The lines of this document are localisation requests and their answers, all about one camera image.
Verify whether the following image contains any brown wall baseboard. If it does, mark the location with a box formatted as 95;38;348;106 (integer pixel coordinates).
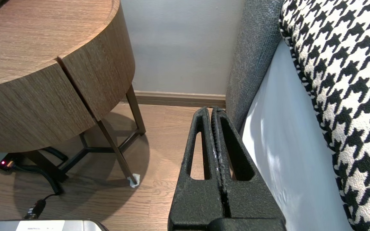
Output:
121;90;226;108

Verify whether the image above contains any round wooden side table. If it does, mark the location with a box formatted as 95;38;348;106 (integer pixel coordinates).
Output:
0;0;146;185

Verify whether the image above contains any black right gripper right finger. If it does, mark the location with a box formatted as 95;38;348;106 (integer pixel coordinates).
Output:
211;107;286;222

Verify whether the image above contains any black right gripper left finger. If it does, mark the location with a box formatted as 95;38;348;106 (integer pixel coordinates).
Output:
168;107;224;231

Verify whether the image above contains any silver robot chassis with label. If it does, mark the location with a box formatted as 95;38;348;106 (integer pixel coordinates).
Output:
0;219;108;231

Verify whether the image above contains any curved wooden table drawer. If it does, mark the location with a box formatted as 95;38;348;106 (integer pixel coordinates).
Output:
0;63;96;153

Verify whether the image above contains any black white houndstooth pillow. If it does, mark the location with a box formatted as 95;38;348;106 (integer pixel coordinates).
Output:
279;0;370;231

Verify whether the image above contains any white table leg pad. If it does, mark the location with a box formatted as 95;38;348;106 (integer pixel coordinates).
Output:
128;173;140;188

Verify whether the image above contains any white bed sheet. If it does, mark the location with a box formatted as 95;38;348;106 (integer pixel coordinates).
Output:
240;40;354;231

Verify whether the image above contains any gray fabric headboard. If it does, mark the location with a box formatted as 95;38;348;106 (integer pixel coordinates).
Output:
225;0;285;132

